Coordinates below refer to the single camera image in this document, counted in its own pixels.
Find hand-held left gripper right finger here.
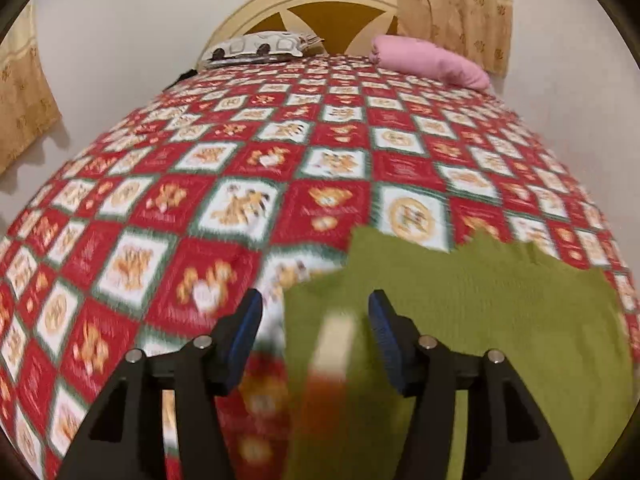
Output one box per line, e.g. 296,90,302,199
368,290,576,480

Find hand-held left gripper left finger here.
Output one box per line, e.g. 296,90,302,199
57,289,264,480

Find green orange cream striped sweater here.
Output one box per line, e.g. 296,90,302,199
282,225,637,480

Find red checkered bear print blanket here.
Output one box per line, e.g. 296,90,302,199
0,52,640,480

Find pink pillow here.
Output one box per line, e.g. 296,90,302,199
370,35,491,92

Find white black print pillow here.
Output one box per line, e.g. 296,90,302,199
200,31,324,70

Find beige floral side curtain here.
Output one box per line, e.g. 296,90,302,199
0,2,64,177

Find cream and brown bed headboard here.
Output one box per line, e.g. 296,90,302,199
197,0,401,69

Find beige floral curtain panel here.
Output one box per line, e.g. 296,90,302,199
392,0,514,79

